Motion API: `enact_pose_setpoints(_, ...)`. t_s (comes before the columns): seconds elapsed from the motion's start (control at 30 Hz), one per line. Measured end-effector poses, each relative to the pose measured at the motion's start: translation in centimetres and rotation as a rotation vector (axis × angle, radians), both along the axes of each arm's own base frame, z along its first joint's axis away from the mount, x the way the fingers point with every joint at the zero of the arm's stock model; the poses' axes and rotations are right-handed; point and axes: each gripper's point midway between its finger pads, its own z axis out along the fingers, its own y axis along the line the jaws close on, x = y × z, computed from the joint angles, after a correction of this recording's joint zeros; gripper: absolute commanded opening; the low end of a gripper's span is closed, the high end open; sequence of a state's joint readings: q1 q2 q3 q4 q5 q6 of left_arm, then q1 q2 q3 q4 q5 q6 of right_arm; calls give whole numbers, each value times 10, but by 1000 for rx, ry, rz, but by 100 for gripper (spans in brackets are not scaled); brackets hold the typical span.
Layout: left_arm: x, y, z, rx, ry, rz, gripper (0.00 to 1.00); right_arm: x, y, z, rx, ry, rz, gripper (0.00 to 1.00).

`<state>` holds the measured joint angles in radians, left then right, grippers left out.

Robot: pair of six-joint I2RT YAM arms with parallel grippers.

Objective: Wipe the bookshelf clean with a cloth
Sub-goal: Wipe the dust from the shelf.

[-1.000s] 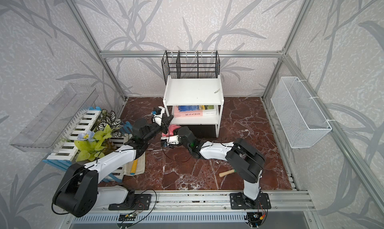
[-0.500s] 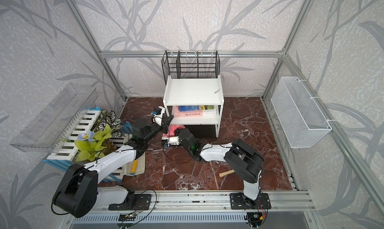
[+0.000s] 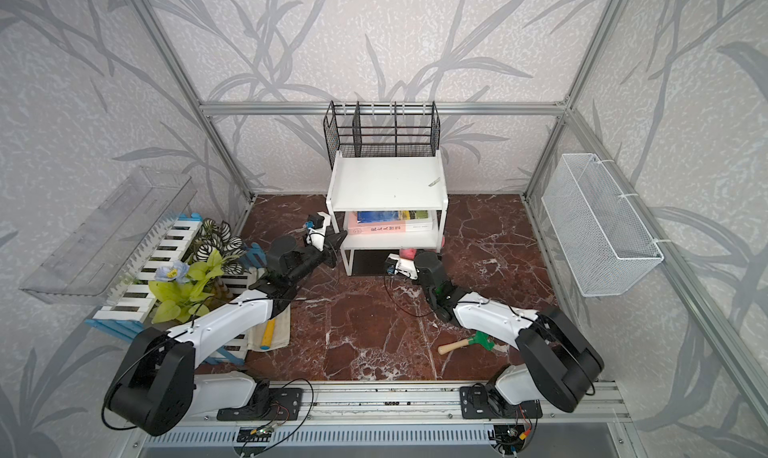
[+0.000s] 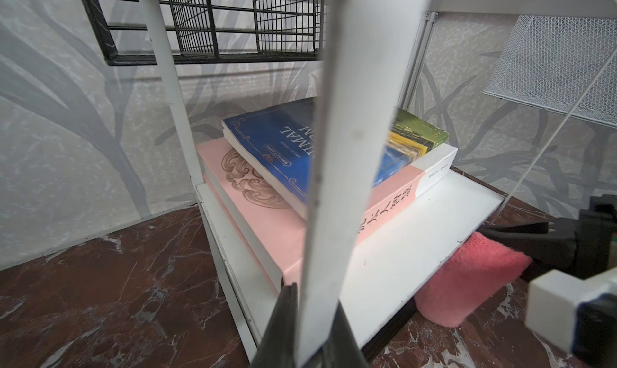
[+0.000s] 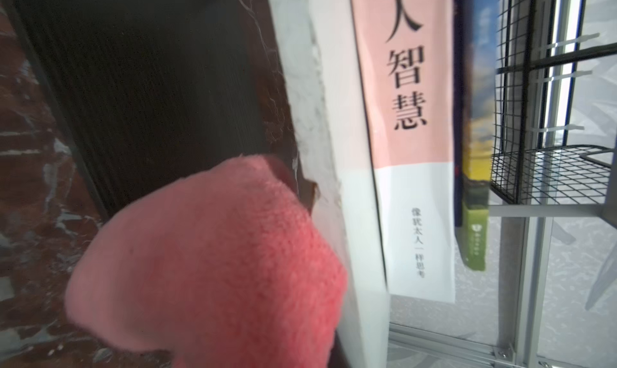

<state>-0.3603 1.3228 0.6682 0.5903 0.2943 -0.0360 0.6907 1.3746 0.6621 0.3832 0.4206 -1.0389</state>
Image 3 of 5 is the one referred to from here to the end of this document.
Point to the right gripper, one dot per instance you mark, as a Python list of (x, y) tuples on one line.
[(422, 254)]

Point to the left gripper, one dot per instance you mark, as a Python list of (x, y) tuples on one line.
[(332, 251)]

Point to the white two-tier bookshelf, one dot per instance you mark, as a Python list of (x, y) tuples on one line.
[(387, 184)]

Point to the pink cloth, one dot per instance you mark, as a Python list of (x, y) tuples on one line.
[(408, 253)]

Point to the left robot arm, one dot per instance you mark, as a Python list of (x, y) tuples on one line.
[(156, 385)]

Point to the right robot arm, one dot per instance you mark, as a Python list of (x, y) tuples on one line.
[(559, 365)]

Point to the blue book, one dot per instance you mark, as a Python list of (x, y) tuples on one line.
[(365, 217)]

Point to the green toy rake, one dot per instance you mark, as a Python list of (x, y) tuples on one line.
[(478, 338)]

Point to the yellow toy shovel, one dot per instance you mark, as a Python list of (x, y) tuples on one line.
[(267, 336)]

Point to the green artificial plant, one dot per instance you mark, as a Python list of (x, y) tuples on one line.
[(181, 289)]

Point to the blue white picket crate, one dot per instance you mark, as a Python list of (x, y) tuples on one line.
[(134, 310)]

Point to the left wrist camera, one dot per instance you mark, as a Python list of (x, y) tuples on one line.
[(316, 230)]

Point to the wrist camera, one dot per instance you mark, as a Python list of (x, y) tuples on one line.
[(398, 265), (316, 230)]

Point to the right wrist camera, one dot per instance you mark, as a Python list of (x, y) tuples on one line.
[(398, 265)]

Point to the black wire basket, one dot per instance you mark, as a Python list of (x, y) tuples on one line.
[(393, 130)]

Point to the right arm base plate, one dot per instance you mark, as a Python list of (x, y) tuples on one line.
[(480, 401)]

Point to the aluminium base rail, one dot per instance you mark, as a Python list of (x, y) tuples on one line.
[(394, 403)]

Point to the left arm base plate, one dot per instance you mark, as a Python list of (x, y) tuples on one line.
[(261, 403)]

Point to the white wire basket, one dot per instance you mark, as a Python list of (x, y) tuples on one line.
[(605, 243)]

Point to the clear plastic wall shelf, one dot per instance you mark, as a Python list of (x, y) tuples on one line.
[(100, 259)]

